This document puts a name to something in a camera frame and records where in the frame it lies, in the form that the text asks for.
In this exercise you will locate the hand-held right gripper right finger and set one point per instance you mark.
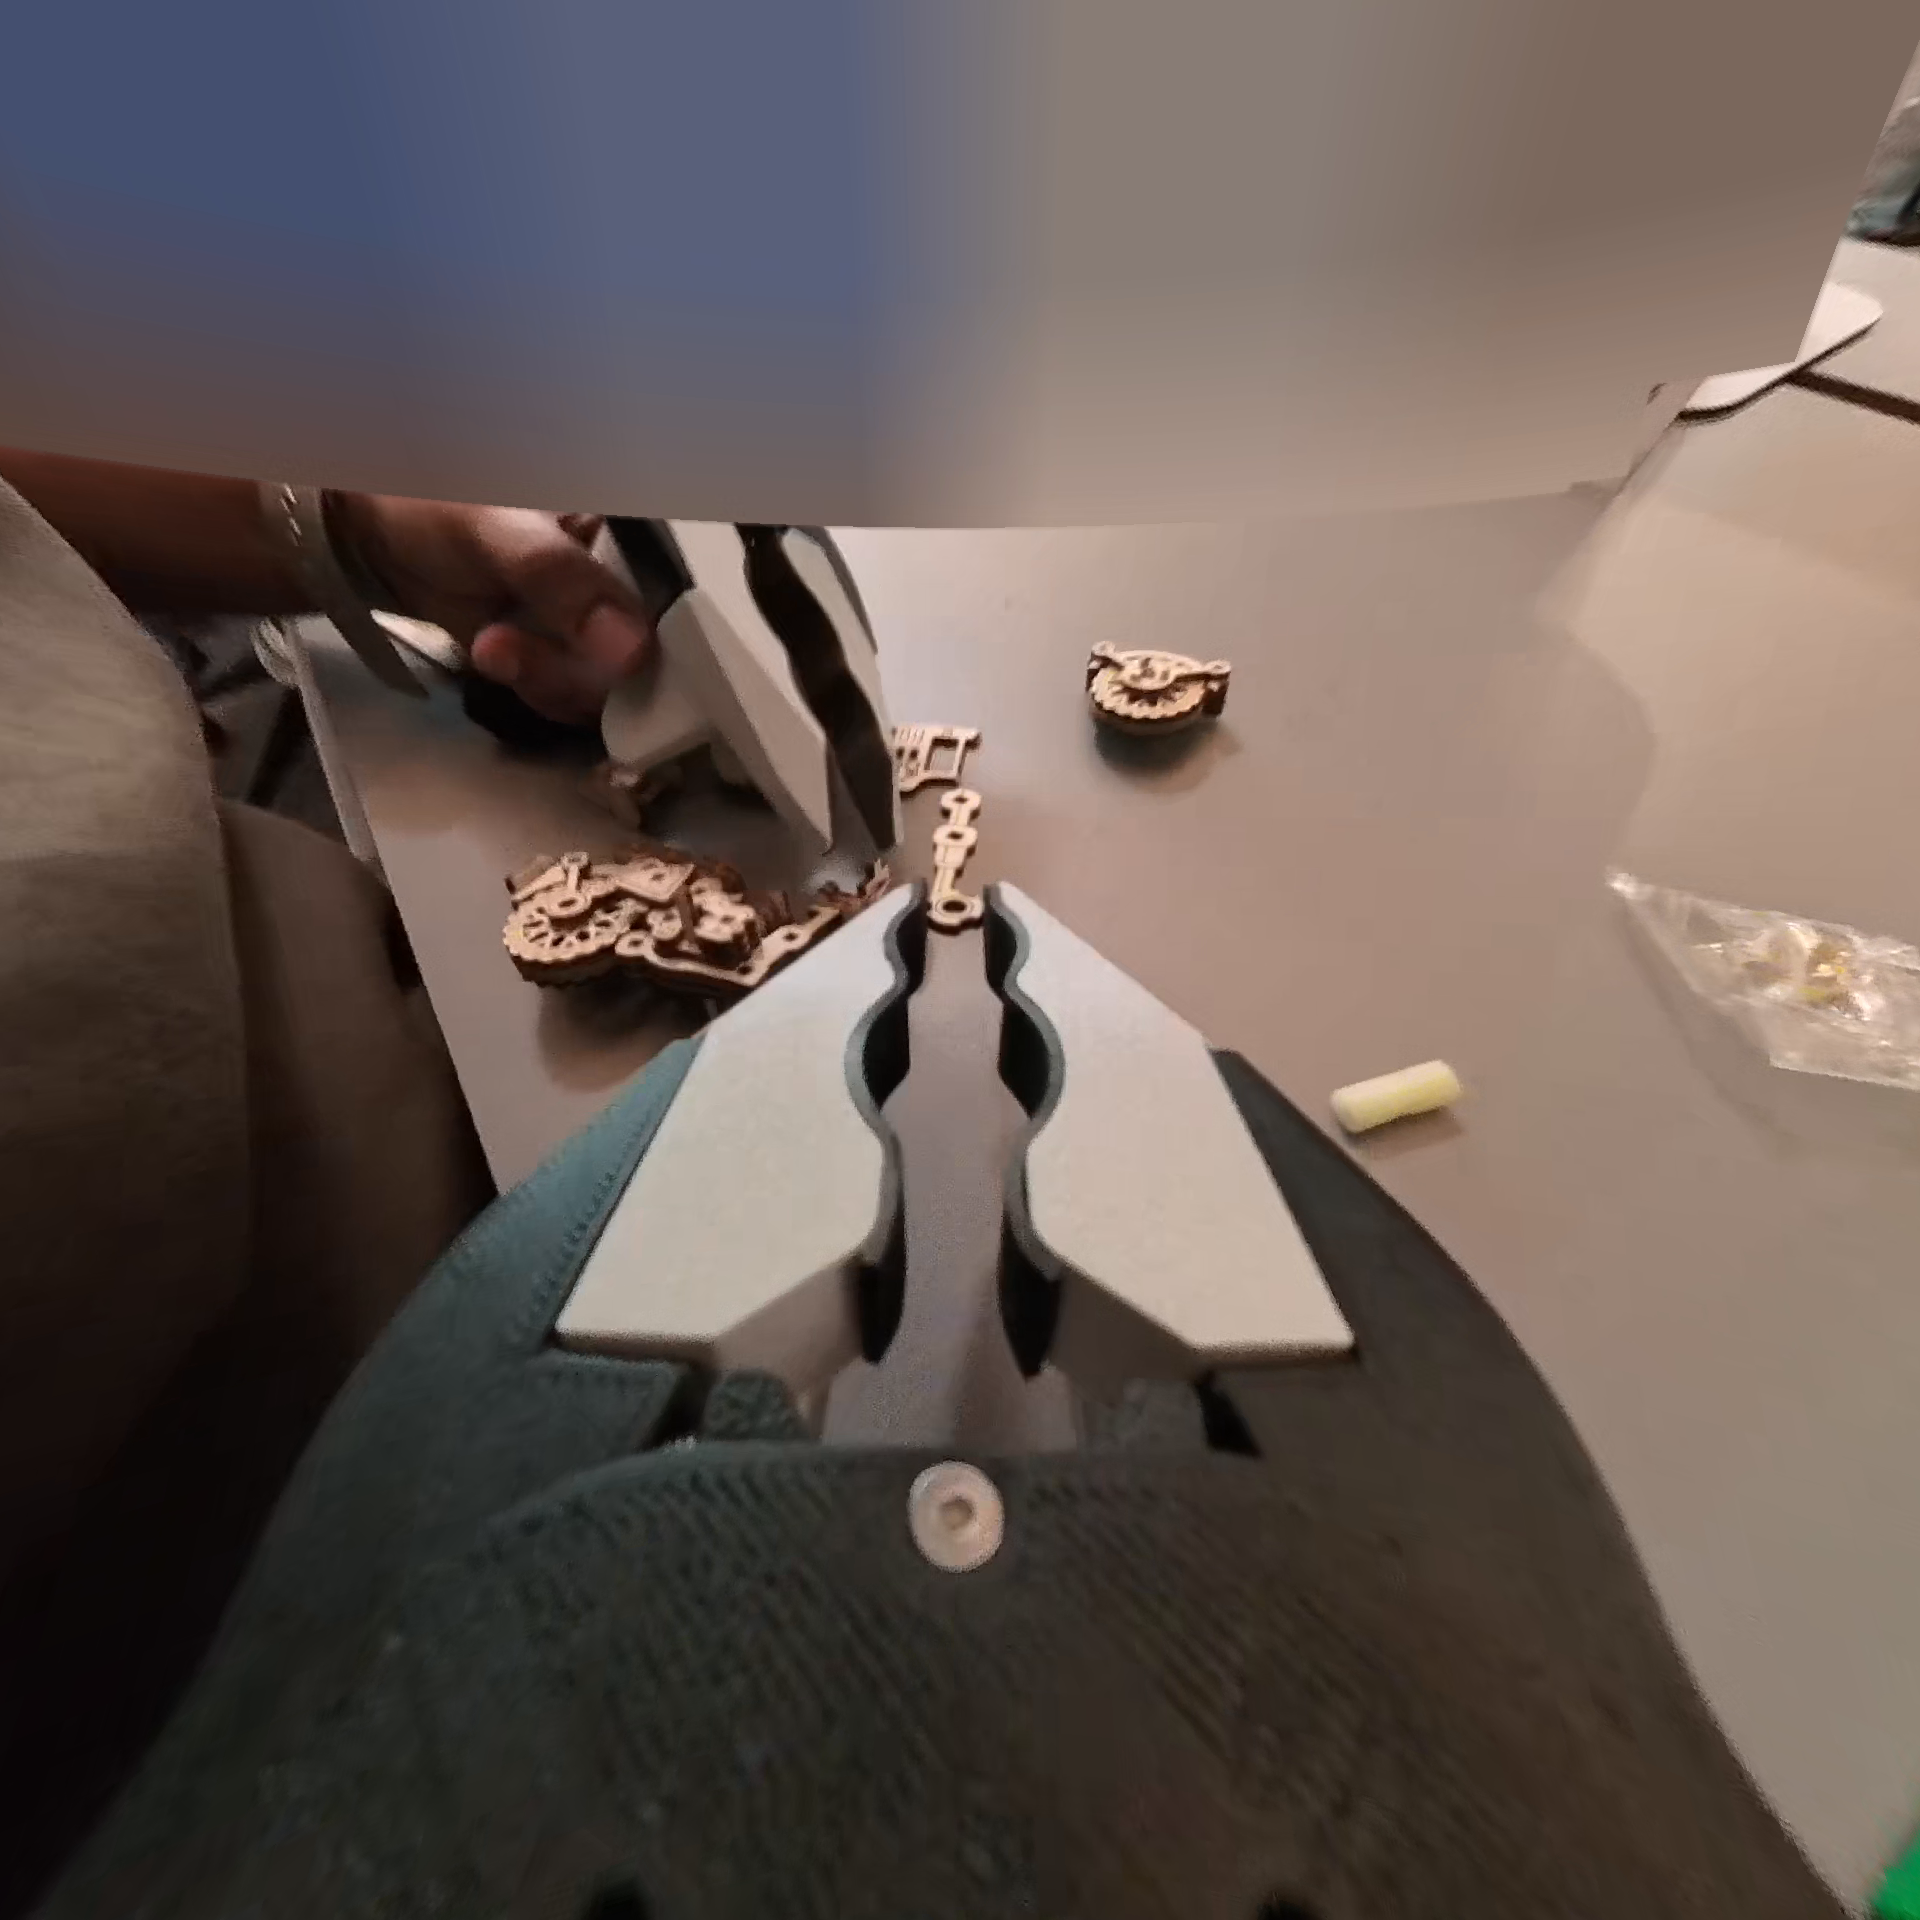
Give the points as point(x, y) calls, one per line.
point(1170, 1184)

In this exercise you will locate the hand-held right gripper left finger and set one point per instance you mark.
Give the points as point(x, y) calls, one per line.
point(750, 1169)

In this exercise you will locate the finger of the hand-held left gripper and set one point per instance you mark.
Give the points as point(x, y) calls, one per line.
point(727, 705)
point(848, 629)

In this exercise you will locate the wooden gear assembly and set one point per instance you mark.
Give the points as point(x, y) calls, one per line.
point(1155, 689)
point(644, 923)

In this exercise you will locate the wooden link piece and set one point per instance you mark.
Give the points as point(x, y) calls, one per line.
point(954, 854)

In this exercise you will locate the person's left forearm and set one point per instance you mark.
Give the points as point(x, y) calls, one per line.
point(149, 525)

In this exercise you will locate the grey desk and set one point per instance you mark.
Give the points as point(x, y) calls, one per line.
point(1350, 899)

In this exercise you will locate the person's left hand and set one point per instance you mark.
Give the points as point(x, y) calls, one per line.
point(509, 584)

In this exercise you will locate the pale yellow foam cylinder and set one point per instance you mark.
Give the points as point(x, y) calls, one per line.
point(1395, 1094)

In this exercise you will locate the person's brown clothing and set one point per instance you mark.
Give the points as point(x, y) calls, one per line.
point(149, 1049)

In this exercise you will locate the clear plastic bag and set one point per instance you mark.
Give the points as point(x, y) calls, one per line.
point(1771, 975)

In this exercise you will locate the white curved board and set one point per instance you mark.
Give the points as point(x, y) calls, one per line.
point(1799, 352)

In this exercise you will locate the green plastic bin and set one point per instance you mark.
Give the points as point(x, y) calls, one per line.
point(1897, 1882)

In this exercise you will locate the wooden frame piece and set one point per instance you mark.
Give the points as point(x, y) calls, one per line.
point(927, 752)

